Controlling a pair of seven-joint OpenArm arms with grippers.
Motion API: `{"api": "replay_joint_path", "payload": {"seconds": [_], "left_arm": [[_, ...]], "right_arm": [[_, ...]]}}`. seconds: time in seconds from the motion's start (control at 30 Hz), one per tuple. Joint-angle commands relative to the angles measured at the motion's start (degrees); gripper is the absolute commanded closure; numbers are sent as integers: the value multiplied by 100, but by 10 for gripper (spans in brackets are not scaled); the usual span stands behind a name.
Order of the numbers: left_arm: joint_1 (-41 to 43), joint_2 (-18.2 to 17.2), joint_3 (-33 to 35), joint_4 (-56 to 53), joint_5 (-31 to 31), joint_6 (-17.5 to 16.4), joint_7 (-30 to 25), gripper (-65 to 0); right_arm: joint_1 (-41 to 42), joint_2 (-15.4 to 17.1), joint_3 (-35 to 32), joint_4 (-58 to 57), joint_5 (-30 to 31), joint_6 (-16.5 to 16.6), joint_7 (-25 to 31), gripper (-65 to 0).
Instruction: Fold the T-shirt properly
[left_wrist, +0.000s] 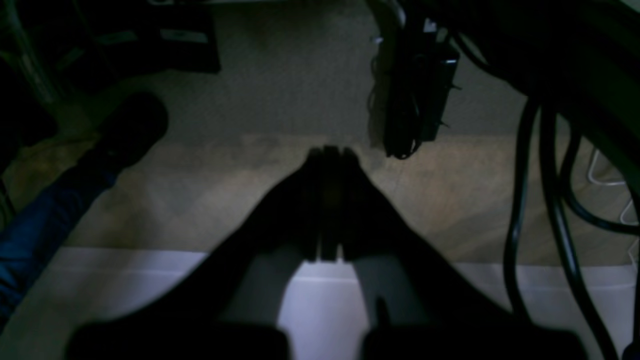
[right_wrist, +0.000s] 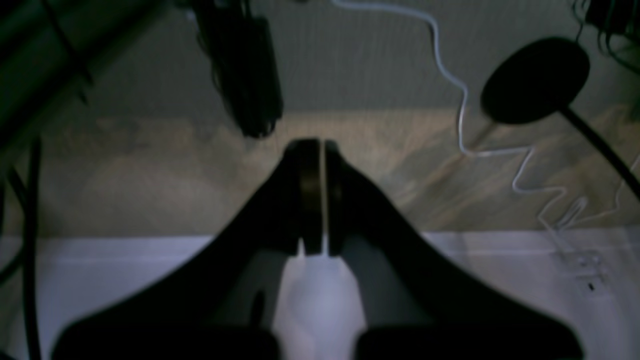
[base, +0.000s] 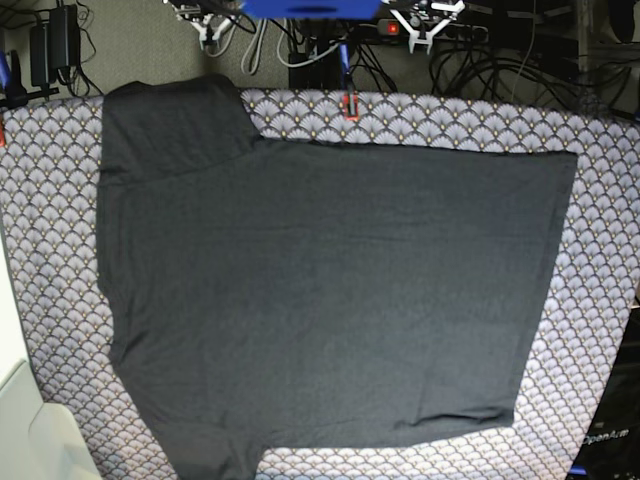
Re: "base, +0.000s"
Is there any dark grey T-shirt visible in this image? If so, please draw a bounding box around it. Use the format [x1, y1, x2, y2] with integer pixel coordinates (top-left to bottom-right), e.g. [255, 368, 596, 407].
[96, 76, 577, 479]

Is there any black power strip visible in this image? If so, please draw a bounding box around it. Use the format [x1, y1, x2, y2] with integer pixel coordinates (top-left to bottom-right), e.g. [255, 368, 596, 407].
[375, 17, 490, 43]

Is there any red table clamp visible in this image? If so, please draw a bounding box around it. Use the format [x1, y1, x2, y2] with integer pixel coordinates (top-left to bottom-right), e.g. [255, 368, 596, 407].
[342, 90, 359, 121]

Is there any black power adapter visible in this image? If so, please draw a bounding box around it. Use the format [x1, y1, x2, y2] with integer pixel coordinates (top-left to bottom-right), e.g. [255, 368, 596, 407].
[29, 4, 81, 88]

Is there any fan-patterned table cloth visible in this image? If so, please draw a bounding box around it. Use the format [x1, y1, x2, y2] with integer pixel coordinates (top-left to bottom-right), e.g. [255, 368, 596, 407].
[1, 90, 639, 479]

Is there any white plastic bin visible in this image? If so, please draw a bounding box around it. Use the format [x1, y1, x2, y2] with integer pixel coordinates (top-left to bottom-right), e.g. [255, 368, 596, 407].
[1, 254, 101, 479]

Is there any black OpenArm box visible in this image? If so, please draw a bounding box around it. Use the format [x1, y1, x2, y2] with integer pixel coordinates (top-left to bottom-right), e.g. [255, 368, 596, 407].
[567, 306, 639, 479]

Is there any grey looped cable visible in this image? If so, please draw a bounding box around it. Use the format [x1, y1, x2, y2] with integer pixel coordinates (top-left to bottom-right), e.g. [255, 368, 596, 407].
[204, 14, 271, 77]

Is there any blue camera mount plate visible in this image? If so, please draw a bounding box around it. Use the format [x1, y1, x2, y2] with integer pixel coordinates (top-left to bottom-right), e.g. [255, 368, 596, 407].
[243, 0, 382, 19]

